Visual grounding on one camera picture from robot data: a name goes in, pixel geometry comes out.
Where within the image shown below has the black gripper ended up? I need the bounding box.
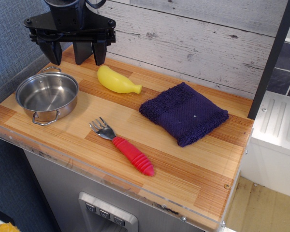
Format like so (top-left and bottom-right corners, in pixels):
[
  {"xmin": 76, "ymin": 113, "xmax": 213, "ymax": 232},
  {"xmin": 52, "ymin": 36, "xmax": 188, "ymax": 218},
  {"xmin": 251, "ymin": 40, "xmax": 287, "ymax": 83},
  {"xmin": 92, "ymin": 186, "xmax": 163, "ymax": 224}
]
[{"xmin": 24, "ymin": 2, "xmax": 116, "ymax": 66}]

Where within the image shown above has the stainless steel pot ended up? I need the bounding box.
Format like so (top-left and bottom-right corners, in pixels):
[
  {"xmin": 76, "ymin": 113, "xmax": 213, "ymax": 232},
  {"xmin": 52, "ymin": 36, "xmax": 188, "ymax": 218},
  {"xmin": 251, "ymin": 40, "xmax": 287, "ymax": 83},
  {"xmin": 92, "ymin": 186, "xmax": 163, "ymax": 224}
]
[{"xmin": 15, "ymin": 66, "xmax": 79, "ymax": 126}]

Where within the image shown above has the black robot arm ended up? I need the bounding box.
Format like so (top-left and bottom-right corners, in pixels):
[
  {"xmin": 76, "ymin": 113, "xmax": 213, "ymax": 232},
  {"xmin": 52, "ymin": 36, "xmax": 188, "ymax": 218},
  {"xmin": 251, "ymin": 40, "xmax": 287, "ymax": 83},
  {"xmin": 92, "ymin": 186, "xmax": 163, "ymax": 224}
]
[{"xmin": 24, "ymin": 0, "xmax": 116, "ymax": 66}]

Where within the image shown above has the purple folded cloth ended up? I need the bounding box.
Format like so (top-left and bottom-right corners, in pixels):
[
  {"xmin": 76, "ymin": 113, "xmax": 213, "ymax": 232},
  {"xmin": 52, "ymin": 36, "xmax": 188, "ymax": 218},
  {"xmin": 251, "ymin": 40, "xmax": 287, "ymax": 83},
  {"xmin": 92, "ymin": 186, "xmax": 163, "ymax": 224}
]
[{"xmin": 139, "ymin": 82, "xmax": 229, "ymax": 147}]

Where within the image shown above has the yellow plastic banana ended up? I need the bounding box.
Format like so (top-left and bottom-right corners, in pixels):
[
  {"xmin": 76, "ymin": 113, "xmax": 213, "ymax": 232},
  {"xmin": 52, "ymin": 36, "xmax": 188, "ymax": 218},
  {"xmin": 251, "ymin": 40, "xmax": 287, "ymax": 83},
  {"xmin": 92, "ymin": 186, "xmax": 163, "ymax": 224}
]
[{"xmin": 97, "ymin": 65, "xmax": 142, "ymax": 94}]

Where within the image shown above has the silver button panel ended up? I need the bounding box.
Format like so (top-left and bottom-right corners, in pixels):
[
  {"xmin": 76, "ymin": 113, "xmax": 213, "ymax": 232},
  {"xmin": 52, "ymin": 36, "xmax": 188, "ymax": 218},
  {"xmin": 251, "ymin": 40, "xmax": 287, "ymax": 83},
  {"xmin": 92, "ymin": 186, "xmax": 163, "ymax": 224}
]
[{"xmin": 78, "ymin": 192, "xmax": 139, "ymax": 232}]

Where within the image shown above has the yellow object bottom left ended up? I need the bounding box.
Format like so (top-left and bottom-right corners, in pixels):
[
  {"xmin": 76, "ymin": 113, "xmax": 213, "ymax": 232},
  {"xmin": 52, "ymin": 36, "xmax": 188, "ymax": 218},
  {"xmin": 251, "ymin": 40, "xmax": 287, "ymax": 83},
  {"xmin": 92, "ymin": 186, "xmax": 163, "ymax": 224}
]
[{"xmin": 0, "ymin": 223, "xmax": 20, "ymax": 232}]

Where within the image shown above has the white ridged sink counter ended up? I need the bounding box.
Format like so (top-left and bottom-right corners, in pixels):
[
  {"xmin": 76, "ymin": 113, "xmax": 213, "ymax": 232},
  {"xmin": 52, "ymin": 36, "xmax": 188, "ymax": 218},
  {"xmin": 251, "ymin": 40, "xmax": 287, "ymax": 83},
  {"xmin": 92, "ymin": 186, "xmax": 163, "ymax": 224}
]
[{"xmin": 252, "ymin": 91, "xmax": 290, "ymax": 153}]

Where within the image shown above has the dark left frame post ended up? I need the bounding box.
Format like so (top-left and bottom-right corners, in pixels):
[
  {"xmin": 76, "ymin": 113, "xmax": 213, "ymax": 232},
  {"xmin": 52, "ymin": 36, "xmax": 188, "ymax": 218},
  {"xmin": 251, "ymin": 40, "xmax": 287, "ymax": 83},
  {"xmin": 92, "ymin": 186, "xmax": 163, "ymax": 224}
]
[{"xmin": 73, "ymin": 42, "xmax": 93, "ymax": 65}]

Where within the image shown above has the dark frame post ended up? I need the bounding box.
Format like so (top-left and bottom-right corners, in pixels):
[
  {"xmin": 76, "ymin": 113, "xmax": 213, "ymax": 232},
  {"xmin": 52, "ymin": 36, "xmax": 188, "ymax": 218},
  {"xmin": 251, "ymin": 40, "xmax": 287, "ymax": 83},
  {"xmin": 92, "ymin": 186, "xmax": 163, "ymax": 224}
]
[
  {"xmin": 247, "ymin": 0, "xmax": 290, "ymax": 119},
  {"xmin": 73, "ymin": 42, "xmax": 93, "ymax": 65}
]

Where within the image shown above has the red handled fork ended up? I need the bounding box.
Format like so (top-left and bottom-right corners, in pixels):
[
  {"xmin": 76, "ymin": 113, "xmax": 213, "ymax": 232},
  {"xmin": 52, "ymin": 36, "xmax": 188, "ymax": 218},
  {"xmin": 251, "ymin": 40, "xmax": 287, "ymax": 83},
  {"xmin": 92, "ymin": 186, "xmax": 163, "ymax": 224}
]
[{"xmin": 89, "ymin": 117, "xmax": 155, "ymax": 176}]

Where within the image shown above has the dark right frame post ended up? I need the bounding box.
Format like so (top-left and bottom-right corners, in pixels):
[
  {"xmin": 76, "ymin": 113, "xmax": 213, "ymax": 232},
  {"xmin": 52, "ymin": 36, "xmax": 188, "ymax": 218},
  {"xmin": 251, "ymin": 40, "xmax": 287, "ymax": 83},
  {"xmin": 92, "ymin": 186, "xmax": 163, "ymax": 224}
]
[{"xmin": 247, "ymin": 0, "xmax": 290, "ymax": 119}]

